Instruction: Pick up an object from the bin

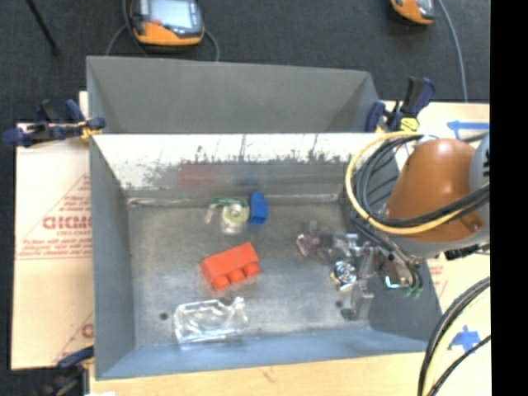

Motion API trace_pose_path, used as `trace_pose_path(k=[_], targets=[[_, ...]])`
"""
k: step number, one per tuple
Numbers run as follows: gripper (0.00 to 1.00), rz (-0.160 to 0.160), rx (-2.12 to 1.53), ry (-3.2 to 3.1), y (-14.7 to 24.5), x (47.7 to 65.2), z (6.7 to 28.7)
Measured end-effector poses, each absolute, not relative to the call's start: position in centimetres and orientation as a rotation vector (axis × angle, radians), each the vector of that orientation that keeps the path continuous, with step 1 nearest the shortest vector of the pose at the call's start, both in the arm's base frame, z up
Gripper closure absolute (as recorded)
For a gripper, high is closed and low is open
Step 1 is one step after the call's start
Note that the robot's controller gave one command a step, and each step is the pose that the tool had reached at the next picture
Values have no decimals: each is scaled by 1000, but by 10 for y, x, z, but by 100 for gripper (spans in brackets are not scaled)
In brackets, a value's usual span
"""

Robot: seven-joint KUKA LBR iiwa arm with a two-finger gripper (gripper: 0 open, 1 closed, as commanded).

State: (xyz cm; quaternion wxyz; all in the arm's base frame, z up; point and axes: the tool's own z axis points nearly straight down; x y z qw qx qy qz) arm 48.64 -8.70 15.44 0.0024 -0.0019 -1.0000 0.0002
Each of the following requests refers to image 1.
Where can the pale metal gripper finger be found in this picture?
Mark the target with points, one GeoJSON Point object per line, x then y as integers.
{"type": "Point", "coordinates": [358, 301]}
{"type": "Point", "coordinates": [345, 243]}

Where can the shiny silver round object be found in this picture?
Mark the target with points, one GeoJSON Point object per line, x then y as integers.
{"type": "Point", "coordinates": [344, 274]}

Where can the purple small toy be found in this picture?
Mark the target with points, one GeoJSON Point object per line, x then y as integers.
{"type": "Point", "coordinates": [308, 241]}

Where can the grey metal bin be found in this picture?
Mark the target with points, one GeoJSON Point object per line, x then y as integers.
{"type": "Point", "coordinates": [288, 295]}

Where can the blue small block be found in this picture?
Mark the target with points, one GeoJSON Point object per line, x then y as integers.
{"type": "Point", "coordinates": [258, 208]}

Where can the clear tape dispenser green label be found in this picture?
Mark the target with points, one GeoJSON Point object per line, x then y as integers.
{"type": "Point", "coordinates": [231, 215]}

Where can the orange toy building brick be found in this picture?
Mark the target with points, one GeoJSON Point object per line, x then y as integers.
{"type": "Point", "coordinates": [229, 264]}

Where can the clear plastic packet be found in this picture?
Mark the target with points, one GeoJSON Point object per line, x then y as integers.
{"type": "Point", "coordinates": [208, 320]}

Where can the brown cardboard board red print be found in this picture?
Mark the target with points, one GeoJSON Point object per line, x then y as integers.
{"type": "Point", "coordinates": [49, 262]}

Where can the black cylinder on white bracket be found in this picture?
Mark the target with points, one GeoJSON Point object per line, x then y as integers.
{"type": "Point", "coordinates": [458, 254]}

